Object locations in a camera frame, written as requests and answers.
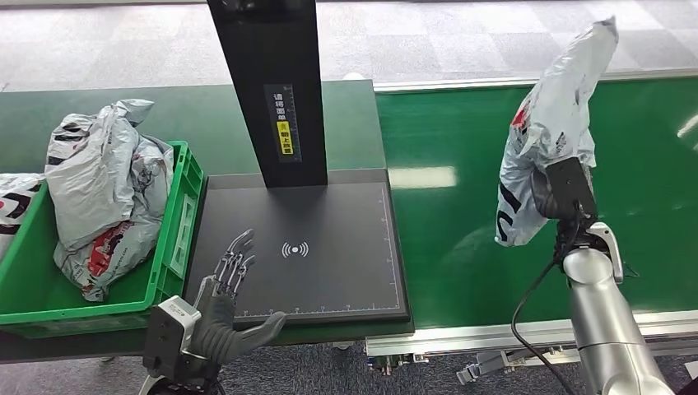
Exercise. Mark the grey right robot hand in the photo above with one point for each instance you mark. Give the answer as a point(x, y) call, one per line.
point(541, 193)

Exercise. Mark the green conveyor belt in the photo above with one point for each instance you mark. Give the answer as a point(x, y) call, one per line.
point(447, 218)

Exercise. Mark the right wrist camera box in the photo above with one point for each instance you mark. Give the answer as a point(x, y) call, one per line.
point(570, 185)

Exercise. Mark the white mailer with black print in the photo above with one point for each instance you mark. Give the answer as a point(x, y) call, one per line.
point(15, 204)

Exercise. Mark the green plastic crate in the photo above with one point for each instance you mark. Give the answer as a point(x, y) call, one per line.
point(33, 305)

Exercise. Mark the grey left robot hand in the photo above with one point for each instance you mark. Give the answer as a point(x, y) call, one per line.
point(215, 332)

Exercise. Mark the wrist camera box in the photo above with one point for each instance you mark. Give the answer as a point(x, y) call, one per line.
point(570, 185)
point(166, 338)

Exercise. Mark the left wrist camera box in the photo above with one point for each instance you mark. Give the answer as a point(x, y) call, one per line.
point(166, 338)

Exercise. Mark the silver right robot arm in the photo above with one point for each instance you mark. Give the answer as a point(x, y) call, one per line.
point(605, 321)

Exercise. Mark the grey plastic mailer package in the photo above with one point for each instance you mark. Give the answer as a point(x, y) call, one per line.
point(551, 120)

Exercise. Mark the grey mailer with red print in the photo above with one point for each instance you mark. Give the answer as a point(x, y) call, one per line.
point(128, 240)

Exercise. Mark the crumpled grey mailer package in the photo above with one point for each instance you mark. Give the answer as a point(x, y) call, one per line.
point(90, 180)

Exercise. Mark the black inbound scanner machine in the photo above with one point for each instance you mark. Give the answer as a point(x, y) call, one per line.
point(327, 229)

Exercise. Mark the black and yellow label sticker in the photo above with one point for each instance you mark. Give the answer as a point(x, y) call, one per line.
point(284, 131)

